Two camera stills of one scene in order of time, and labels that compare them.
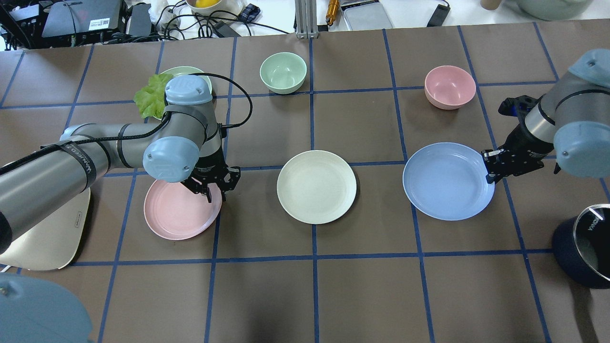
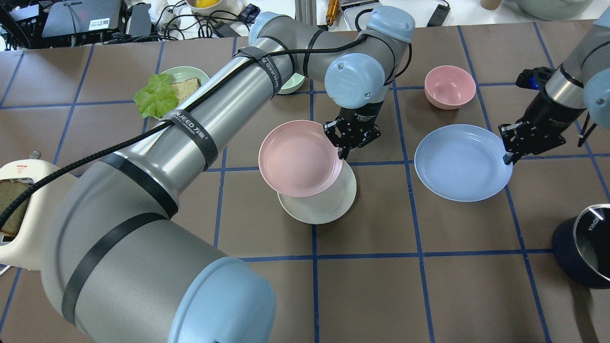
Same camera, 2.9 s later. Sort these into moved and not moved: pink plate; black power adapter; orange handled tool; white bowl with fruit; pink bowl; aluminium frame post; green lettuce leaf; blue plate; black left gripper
Moved: pink plate; black left gripper; blue plate
Not moved: aluminium frame post; green lettuce leaf; black power adapter; pink bowl; orange handled tool; white bowl with fruit
